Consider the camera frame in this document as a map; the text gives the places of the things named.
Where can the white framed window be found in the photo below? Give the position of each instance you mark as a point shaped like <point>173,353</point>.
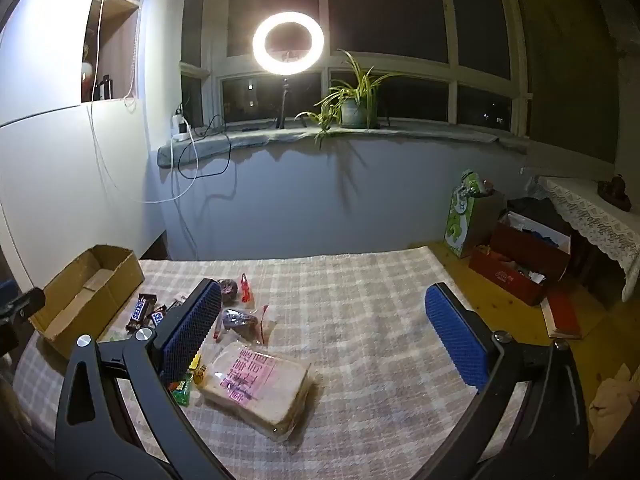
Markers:
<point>390,5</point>

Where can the small yellow candy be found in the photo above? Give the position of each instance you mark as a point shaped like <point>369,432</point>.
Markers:
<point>195,361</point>

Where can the white cabinet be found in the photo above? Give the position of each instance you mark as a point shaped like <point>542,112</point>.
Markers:
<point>50,160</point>

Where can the cardboard box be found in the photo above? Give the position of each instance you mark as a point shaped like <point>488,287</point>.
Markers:
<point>75,300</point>

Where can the green gift bag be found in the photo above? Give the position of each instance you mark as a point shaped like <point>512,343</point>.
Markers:
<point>457,220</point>

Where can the black bottle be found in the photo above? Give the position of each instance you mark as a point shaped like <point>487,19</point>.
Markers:
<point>102,87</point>

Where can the red storage box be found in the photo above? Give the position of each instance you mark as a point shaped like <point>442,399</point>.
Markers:
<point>525,252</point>

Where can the table with lace cloth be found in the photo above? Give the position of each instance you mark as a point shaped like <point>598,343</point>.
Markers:
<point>590,210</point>

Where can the red vase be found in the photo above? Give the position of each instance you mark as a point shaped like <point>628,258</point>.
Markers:
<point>86,72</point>

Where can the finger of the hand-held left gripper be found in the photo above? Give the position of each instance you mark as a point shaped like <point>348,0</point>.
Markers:
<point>20,305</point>

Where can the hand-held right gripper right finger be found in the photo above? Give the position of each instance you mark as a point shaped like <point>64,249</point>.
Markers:
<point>457,340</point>

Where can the green candy packet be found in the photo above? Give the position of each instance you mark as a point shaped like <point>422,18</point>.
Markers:
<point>181,392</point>

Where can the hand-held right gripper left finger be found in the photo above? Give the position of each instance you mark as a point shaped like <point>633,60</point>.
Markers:
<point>192,330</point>

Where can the small red snack packet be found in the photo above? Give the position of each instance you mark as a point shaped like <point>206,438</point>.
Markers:
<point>245,287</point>

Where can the checked blanket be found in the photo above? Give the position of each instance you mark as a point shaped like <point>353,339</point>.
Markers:
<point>350,310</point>

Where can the white power strip with chargers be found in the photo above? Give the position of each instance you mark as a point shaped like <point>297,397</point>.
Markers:
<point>180,122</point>

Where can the dark figurine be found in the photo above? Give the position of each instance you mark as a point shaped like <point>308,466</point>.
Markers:
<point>615,190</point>

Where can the sliced bread packet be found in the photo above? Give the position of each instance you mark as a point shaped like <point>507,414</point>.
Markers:
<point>260,385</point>

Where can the wooden wall shelf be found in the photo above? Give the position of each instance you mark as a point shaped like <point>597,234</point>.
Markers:
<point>117,50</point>

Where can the cream cloth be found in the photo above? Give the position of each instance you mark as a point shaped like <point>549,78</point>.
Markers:
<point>615,405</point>

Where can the brown chocolate bar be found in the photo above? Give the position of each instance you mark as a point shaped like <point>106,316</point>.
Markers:
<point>159,316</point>
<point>140,312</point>

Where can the potted spider plant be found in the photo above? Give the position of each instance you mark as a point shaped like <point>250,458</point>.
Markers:
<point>352,110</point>

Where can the red book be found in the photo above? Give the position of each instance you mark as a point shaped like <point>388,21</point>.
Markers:
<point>562,312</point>

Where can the dark pastry packet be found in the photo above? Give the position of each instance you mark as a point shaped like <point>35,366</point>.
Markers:
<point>240,322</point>
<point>226,287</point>

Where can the black tripod stand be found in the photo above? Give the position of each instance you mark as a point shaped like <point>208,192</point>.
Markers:
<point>281,110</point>

